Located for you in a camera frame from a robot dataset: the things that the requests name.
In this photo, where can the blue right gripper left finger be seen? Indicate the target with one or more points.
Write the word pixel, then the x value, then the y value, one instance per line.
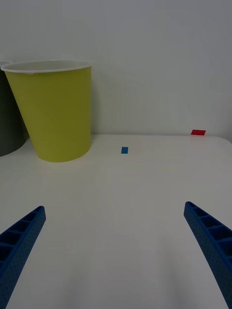
pixel 20 246

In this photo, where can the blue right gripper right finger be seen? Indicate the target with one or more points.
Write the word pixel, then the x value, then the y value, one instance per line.
pixel 212 243

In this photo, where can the yellow-green plastic bin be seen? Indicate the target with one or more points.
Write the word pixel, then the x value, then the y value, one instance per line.
pixel 58 113

